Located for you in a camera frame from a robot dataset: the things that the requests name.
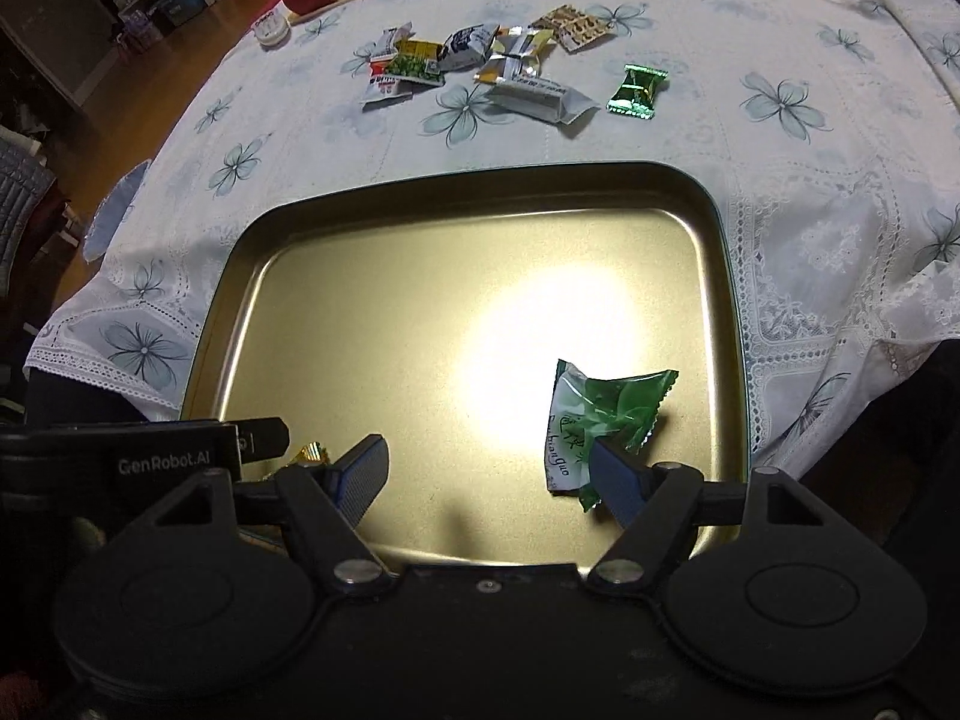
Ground gold yellow candy wrapper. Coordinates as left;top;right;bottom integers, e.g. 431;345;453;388
293;442;331;465

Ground green white snack packet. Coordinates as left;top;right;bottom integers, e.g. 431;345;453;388
544;359;679;512

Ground shiny green candy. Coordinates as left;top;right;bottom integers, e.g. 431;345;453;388
605;64;669;121

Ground brown heart pattern packet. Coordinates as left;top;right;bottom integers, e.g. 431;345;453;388
530;5;612;54

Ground gold metal tray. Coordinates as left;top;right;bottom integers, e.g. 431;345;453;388
182;163;748;566

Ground round blue seat cushion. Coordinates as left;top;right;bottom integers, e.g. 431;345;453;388
82;160;151;263

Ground white sesame crisp packet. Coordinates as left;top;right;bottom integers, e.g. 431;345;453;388
487;76;599;125

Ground red white snack packet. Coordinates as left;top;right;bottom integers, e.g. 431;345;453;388
361;23;413;109

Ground white floral lace tablecloth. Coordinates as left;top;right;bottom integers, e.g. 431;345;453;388
26;0;958;473

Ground green yellow snack packet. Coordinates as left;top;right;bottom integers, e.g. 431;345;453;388
384;39;446;86

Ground silver yellow snack packet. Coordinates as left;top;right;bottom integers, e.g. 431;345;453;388
473;26;553;85

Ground blue white snack packet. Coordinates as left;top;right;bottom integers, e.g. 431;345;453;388
438;23;500;73

